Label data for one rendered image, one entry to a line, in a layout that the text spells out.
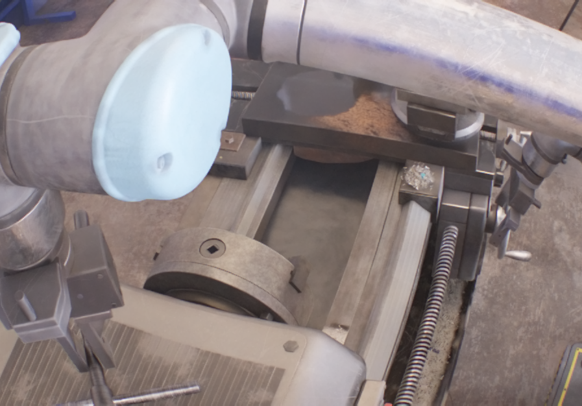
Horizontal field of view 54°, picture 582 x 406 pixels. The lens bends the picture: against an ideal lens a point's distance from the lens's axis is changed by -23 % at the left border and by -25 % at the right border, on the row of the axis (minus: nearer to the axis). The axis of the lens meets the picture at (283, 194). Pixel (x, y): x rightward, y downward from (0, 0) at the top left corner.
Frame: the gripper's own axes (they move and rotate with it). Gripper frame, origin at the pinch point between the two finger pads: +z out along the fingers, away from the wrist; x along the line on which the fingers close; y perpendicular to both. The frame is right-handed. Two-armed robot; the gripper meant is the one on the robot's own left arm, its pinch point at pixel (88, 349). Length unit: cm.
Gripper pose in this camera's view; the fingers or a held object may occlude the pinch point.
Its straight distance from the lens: 62.7
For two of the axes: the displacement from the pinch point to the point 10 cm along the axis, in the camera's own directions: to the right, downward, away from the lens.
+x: -9.5, 2.7, -1.5
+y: -2.9, -6.6, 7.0
